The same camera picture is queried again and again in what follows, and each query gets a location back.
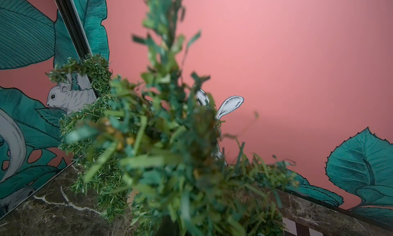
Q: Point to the mini christmas tree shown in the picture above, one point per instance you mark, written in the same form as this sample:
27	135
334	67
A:
165	143
85	94

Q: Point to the small chessboard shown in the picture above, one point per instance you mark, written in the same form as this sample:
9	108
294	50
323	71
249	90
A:
295	229

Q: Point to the black left frame post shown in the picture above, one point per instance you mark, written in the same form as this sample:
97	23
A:
77	25

